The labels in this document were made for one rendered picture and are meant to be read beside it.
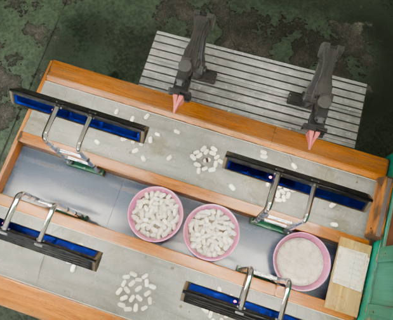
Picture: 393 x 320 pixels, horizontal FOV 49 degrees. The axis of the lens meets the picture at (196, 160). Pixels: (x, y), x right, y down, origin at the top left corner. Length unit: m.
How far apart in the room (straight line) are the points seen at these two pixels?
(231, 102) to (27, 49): 1.73
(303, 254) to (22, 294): 1.31
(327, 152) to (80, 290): 1.36
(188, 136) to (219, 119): 0.18
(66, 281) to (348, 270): 1.30
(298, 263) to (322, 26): 1.93
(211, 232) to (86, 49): 1.81
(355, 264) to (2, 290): 1.62
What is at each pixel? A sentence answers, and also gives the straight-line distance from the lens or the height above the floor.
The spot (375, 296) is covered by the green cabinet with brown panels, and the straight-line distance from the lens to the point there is 2.06.
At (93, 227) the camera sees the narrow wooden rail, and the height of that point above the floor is 0.76.
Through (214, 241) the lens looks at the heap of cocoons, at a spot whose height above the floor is 0.74.
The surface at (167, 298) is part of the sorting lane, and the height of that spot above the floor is 0.74.
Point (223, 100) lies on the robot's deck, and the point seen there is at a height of 0.67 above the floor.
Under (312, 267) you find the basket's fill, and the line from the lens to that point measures 2.15.
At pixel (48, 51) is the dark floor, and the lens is 3.39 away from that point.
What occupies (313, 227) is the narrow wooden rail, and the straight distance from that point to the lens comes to 2.12.
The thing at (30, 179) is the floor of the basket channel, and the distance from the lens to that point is 2.34.
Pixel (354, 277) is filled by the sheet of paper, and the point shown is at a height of 0.78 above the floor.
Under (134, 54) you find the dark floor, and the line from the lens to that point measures 3.24.
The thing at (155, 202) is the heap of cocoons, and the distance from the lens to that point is 2.10.
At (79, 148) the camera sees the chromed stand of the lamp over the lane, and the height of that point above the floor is 1.11.
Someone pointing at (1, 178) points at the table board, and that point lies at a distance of 2.33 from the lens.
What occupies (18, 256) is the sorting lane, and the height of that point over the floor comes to 0.74.
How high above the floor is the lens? 2.80
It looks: 75 degrees down
